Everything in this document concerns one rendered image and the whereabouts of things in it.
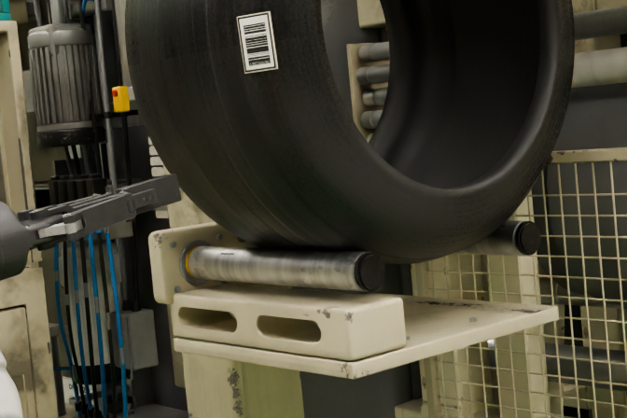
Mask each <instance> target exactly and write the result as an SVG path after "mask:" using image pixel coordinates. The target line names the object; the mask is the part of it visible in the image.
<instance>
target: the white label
mask: <svg viewBox="0 0 627 418"><path fill-rule="evenodd" d="M237 23H238V30H239V37H240V43H241V49H242V55H243V62H244V73H245V74H248V73H254V72H260V71H267V70H273V69H278V63H277V57H276V50H275V44H274V37H273V30H272V18H271V12H270V11H267V12H261V13H256V14H251V15H245V16H240V17H237Z"/></svg>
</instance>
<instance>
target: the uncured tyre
mask: <svg viewBox="0 0 627 418"><path fill-rule="evenodd" d="M380 2H381V5H382V9H383V14H384V18H385V23H386V28H387V33H388V41H389V55H390V67H389V80H388V88H387V93H386V98H385V102H384V106H383V112H382V114H381V117H380V120H379V122H378V125H377V127H376V129H375V132H374V134H373V135H372V137H371V138H370V140H369V142H367V140H366V139H365V138H364V136H363V135H362V134H361V132H360V131H359V129H358V128H357V127H356V125H355V123H354V122H353V120H352V118H351V116H350V115H349V113H348V111H347V109H346V107H345V105H344V103H343V101H342V98H341V96H340V93H339V91H338V88H337V86H336V83H335V80H334V77H333V75H332V72H331V68H330V65H329V61H328V57H327V50H326V45H325V39H324V33H323V24H322V12H321V0H126V6H125V42H126V52H127V61H128V66H129V72H130V78H131V83H132V89H133V93H134V97H135V100H136V103H137V106H138V109H139V112H140V115H141V118H142V121H143V122H144V125H145V127H146V131H147V133H148V136H149V138H150V140H151V142H152V144H153V146H154V147H155V149H156V151H157V153H158V155H159V156H160V159H161V161H162V162H163V164H164V166H165V167H166V169H167V170H168V172H169V173H170V174H176V177H177V181H178V186H179V187H180V188H181V189H182V190H183V191H184V192H185V194H186V195H187V196H188V197H189V198H190V199H191V200H192V201H193V203H194V204H195V205H196V206H197V207H198V208H200V209H201V210H202V211H203V212H204V213H205V214H206V215H207V216H209V217H210V218H211V219H212V220H214V221H215V222H216V223H217V224H218V225H219V226H221V227H222V228H224V229H225V230H227V231H229V232H230V233H232V234H234V235H236V236H238V237H239V238H241V239H243V240H245V241H247V242H261V243H283V244H253V245H255V246H257V247H259V248H276V249H303V250H330V251H356V252H358V251H361V250H367V251H369V252H372V253H376V254H378V255H380V256H384V257H387V258H383V262H384V263H385V264H413V263H421V262H426V261H430V260H434V259H437V258H442V257H445V256H448V255H450V254H452V253H455V252H458V251H461V250H463V249H466V248H468V247H470V246H472V245H473V244H476V243H478V242H479V241H481V240H483V239H484V238H486V237H487V236H489V235H490V234H491V233H493V232H494V231H495V230H497V229H498V228H499V227H500V226H501V225H502V224H504V223H505V222H506V221H507V220H508V219H509V218H510V216H511V215H512V214H513V213H514V212H515V211H516V210H517V209H518V207H519V206H520V205H521V204H522V202H523V201H524V199H525V198H526V196H527V195H528V193H529V192H530V190H531V189H532V187H533V185H534V184H535V182H536V180H537V179H538V177H539V175H540V173H541V171H542V170H543V168H544V166H545V164H546V162H547V160H548V159H549V157H550V154H551V152H552V150H553V148H554V146H555V144H556V141H557V139H558V136H559V133H560V131H561V129H562V126H563V123H564V117H565V113H566V109H567V106H568V102H569V97H570V91H571V86H572V79H573V71H574V58H575V27H574V14H573V6H572V0H380ZM267 11H270V12H271V18H272V30H273V37H274V44H275V50H276V57H277V63H278V69H273V70H267V71H260V72H254V73H248V74H245V73H244V62H243V55H242V49H241V43H240V37H239V30H238V23H237V17H240V16H245V15H251V14H256V13H261V12H267Z"/></svg>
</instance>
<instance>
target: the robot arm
mask: <svg viewBox="0 0 627 418"><path fill-rule="evenodd" d="M104 188H105V192H106V194H104V195H101V194H93V195H92V196H89V197H86V198H83V199H79V200H75V201H71V202H65V203H61V204H58V205H49V206H46V207H42V208H39V209H28V210H23V211H20V212H18V213H17V214H15V212H14V211H13V210H12V209H11V208H10V207H9V206H8V205H7V204H5V203H3V202H0V281H2V280H5V279H7V278H10V277H13V276H16V275H19V274H20V273H22V272H23V271H24V269H25V267H26V265H27V261H28V253H29V250H33V249H36V248H37V250H38V251H43V250H47V249H50V248H52V247H54V246H55V245H56V244H58V243H61V242H64V241H67V240H68V241H69V242H75V241H77V240H78V239H80V238H81V237H83V236H85V235H87V234H90V233H92V232H95V231H97V230H101V229H104V228H107V227H109V226H112V225H115V224H117V223H119V222H122V221H124V220H125V221H126V222H134V217H136V215H138V214H141V213H144V212H147V211H150V210H153V209H156V208H160V207H162V206H165V205H168V204H171V203H175V202H180V201H181V200H182V198H181V194H180V189H179V186H178V181H177V177H176V174H166V175H163V176H160V177H156V178H153V179H149V180H147V181H144V182H140V183H137V184H133V185H130V186H128V187H124V188H118V189H115V191H116V194H115V191H114V187H113V186H108V187H104ZM6 366H7V362H6V360H5V358H4V356H3V354H2V352H1V350H0V418H23V417H22V408H21V400H20V397H19V393H18V390H17V387H16V385H15V384H14V382H13V381H12V379H11V377H10V376H9V374H8V373H7V370H6Z"/></svg>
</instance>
